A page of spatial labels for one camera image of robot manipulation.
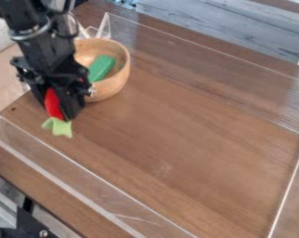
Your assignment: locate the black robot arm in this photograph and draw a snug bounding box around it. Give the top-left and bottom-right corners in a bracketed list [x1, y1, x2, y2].
[0, 0, 93, 121]

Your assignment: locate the clear acrylic tray wall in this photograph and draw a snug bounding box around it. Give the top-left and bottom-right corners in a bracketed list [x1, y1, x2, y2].
[0, 14, 299, 238]

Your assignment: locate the black metal bracket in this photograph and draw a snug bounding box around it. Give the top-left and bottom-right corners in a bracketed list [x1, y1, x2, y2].
[15, 197, 59, 238]

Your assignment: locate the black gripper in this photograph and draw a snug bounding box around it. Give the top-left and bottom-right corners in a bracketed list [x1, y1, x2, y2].
[9, 27, 95, 122]

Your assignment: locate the green rectangular block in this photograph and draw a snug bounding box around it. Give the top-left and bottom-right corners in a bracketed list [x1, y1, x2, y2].
[87, 55, 114, 83]

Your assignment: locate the wooden bowl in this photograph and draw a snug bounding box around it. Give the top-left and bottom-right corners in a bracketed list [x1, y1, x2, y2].
[74, 38, 130, 102]

